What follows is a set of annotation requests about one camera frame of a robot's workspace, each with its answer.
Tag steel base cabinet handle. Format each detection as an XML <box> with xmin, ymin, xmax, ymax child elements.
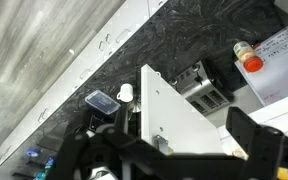
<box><xmin>37</xmin><ymin>107</ymin><xmax>51</xmax><ymax>123</ymax></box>
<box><xmin>79</xmin><ymin>68</ymin><xmax>92</xmax><ymax>80</ymax></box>
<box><xmin>115</xmin><ymin>28</ymin><xmax>132</xmax><ymax>43</ymax></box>
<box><xmin>98</xmin><ymin>32</ymin><xmax>112</xmax><ymax>52</ymax></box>

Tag white handwritten paper sheet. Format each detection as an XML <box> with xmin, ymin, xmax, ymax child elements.
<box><xmin>233</xmin><ymin>20</ymin><xmax>288</xmax><ymax>107</ymax></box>

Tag blue packets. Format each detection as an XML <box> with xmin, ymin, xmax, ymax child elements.
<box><xmin>43</xmin><ymin>156</ymin><xmax>57</xmax><ymax>172</ymax></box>

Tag steel four slot toaster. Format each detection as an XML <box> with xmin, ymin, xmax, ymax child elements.
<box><xmin>169</xmin><ymin>59</ymin><xmax>236</xmax><ymax>117</ymax></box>

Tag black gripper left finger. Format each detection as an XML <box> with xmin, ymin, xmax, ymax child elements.
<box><xmin>46</xmin><ymin>103</ymin><xmax>172</xmax><ymax>180</ymax></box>

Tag white cabinet door with lock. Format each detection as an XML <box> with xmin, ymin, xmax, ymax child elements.
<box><xmin>140</xmin><ymin>64</ymin><xmax>224</xmax><ymax>157</ymax></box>

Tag white base cabinet unit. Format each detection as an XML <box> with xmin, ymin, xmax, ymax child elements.
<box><xmin>0</xmin><ymin>0</ymin><xmax>170</xmax><ymax>179</ymax></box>

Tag spice bottle red lid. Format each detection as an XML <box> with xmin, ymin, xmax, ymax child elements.
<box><xmin>232</xmin><ymin>40</ymin><xmax>265</xmax><ymax>74</ymax></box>

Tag blue round lid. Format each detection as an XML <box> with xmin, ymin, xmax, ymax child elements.
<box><xmin>26</xmin><ymin>147</ymin><xmax>41</xmax><ymax>159</ymax></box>

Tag black condiment organizer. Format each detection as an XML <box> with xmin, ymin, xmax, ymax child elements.
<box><xmin>12</xmin><ymin>111</ymin><xmax>97</xmax><ymax>180</ymax></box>

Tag yellow bottle orange lid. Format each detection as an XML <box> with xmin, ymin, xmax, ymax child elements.
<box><xmin>276</xmin><ymin>167</ymin><xmax>288</xmax><ymax>180</ymax></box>

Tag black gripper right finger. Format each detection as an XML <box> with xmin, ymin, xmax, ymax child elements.
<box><xmin>225</xmin><ymin>106</ymin><xmax>288</xmax><ymax>180</ymax></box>

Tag white mug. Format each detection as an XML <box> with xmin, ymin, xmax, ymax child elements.
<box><xmin>116</xmin><ymin>83</ymin><xmax>135</xmax><ymax>103</ymax></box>

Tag clear plastic food container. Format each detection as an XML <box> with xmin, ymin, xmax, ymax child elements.
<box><xmin>84</xmin><ymin>89</ymin><xmax>122</xmax><ymax>116</ymax></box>

